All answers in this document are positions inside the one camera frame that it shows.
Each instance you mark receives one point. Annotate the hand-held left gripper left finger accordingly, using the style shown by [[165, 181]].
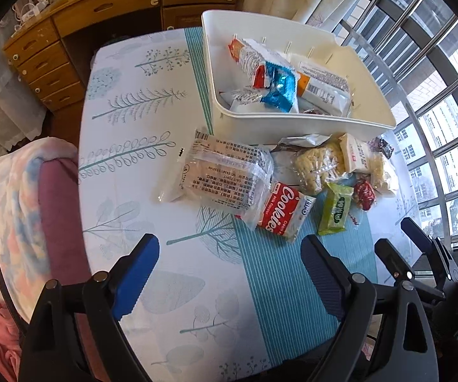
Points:
[[133, 282]]

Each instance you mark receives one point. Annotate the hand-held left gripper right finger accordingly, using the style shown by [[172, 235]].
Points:
[[324, 282]]

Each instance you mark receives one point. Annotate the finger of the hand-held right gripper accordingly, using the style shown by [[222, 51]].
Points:
[[416, 230], [392, 256]]

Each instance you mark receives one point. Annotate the red candy packet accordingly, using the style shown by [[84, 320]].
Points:
[[365, 194]]

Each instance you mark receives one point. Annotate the clear bag of white pieces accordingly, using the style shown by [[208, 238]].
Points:
[[382, 171]]

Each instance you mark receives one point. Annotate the green snack packet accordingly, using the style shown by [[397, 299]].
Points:
[[336, 209]]

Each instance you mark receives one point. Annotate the red cookies packet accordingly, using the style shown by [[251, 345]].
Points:
[[284, 215]]

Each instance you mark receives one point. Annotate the dark purple small packet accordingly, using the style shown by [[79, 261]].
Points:
[[384, 148]]

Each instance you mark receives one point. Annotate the white packet with red label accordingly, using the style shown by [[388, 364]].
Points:
[[356, 151]]

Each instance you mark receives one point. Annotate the clear bag of pale puffs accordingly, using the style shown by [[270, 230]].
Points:
[[316, 167]]

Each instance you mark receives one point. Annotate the white plastic bin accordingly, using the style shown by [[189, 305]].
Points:
[[372, 103]]

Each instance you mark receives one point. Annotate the clear bread packet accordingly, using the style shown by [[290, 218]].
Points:
[[221, 171]]

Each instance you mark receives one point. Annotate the silver foil packet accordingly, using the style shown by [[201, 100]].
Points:
[[300, 141]]

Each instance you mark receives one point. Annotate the blue wafer packet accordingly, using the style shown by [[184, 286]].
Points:
[[280, 87]]

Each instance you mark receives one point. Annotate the small white clear packet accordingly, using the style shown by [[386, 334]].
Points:
[[245, 97]]

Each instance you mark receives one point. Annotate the long red-ended biscuit packet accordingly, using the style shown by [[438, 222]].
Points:
[[249, 55]]

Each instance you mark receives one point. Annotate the window with metal grille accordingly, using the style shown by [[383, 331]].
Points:
[[431, 87]]

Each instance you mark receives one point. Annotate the chair with pastel blanket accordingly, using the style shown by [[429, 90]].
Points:
[[10, 207]]

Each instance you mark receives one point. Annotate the white lace cover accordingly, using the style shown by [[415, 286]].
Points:
[[2, 99]]

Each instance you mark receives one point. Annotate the wooden desk with drawers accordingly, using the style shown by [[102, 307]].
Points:
[[105, 4]]

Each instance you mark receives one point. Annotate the white power strip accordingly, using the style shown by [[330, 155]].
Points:
[[30, 8]]

